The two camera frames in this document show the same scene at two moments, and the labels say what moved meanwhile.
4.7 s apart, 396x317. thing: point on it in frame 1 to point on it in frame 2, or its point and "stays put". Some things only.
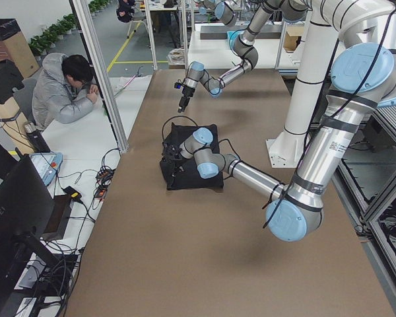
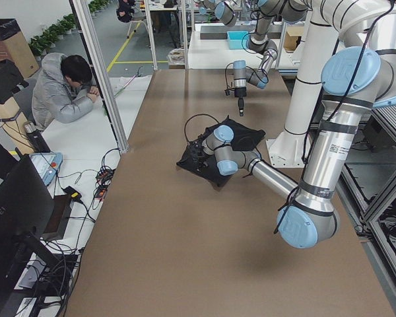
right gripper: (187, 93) to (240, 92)
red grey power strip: (103, 178) stays put
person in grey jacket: (65, 90) stays put
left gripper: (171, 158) to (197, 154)
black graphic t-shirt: (180, 172) to (197, 161)
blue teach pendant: (48, 164) stays put
